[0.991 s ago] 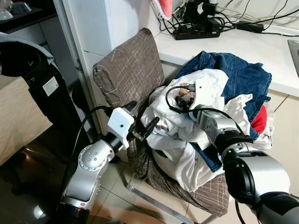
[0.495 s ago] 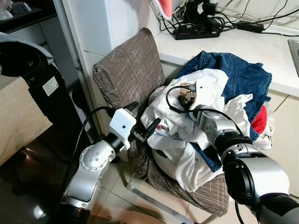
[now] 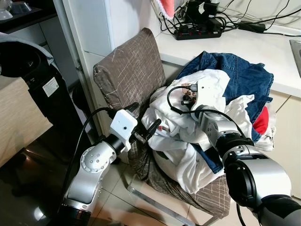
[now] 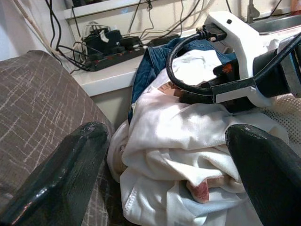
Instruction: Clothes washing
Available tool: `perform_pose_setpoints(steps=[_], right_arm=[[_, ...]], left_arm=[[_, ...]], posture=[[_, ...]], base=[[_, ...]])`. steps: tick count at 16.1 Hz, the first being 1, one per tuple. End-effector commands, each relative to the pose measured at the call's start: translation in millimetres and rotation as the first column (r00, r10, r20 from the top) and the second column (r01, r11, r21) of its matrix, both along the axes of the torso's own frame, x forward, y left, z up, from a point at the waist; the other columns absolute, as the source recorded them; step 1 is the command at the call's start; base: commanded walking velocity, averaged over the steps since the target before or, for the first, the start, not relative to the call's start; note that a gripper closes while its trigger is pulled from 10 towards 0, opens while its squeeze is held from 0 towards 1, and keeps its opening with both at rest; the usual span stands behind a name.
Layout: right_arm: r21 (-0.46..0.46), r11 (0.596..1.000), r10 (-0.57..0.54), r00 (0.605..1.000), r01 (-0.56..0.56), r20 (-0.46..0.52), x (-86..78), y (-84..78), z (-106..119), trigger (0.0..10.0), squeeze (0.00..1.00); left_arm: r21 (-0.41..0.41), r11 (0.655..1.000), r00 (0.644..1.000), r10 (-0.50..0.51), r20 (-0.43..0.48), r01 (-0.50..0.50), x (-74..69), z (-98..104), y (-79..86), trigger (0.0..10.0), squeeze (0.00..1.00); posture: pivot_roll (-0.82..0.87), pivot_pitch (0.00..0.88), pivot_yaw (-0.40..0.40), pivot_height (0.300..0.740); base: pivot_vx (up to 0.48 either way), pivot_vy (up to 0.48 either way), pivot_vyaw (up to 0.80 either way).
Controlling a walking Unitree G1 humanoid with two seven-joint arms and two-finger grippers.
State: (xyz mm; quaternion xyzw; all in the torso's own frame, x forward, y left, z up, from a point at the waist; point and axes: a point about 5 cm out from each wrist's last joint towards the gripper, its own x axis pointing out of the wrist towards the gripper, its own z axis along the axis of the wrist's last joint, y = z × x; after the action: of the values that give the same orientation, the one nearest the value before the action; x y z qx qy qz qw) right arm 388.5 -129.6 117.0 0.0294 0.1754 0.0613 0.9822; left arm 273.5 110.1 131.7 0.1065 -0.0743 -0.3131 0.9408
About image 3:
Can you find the white garment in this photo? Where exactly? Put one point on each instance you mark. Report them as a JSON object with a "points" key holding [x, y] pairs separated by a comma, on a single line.
{"points": [[183, 160]]}

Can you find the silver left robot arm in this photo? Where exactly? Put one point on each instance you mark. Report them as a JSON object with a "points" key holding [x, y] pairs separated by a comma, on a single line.
{"points": [[91, 160]]}

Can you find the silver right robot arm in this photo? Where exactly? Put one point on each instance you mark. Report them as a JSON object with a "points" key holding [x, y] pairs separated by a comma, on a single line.
{"points": [[263, 179]]}

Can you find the black washing machine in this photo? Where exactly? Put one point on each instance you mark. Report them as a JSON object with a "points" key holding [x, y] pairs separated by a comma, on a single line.
{"points": [[51, 106]]}

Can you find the brown fabric chair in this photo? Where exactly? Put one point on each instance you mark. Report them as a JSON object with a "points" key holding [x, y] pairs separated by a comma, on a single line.
{"points": [[131, 66]]}

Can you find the blue denim jeans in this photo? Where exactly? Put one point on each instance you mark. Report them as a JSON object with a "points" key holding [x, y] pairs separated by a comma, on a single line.
{"points": [[244, 80]]}

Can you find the black power strip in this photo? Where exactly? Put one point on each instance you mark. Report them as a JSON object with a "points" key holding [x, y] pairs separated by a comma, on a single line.
{"points": [[197, 34]]}

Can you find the red garment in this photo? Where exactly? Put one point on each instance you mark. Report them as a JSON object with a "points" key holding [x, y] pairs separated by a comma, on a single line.
{"points": [[261, 123]]}

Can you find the pale printed garment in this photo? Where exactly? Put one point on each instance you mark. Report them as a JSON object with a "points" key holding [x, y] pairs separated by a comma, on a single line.
{"points": [[268, 141]]}

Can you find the black charger plug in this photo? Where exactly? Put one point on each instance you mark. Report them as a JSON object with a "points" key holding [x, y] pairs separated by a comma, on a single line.
{"points": [[208, 10]]}

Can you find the black power adapter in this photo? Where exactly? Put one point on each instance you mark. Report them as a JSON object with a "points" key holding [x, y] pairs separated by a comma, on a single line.
{"points": [[251, 27]]}

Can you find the pink cloth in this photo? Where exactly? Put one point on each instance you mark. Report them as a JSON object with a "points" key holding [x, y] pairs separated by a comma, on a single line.
{"points": [[164, 5]]}

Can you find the white counter cabinet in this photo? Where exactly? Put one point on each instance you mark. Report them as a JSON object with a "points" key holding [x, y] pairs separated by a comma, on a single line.
{"points": [[287, 141]]}

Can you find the steel sink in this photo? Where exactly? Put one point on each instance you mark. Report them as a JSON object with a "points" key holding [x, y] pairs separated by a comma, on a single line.
{"points": [[296, 54]]}

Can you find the grey cup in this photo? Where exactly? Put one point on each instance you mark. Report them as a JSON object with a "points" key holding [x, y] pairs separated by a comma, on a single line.
{"points": [[22, 8]]}

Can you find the white bowl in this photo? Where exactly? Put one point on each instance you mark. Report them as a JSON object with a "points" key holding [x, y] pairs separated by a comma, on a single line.
{"points": [[4, 15]]}

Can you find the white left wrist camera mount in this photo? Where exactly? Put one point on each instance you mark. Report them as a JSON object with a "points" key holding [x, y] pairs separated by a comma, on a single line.
{"points": [[123, 126]]}

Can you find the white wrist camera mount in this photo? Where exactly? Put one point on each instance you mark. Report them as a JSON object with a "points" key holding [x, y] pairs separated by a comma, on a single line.
{"points": [[123, 126], [209, 89]]}

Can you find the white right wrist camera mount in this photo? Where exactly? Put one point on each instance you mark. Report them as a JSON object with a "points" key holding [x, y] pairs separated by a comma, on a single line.
{"points": [[209, 89]]}

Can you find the white sliding door frame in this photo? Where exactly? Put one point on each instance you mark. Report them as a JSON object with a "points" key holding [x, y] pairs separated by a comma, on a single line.
{"points": [[84, 33]]}

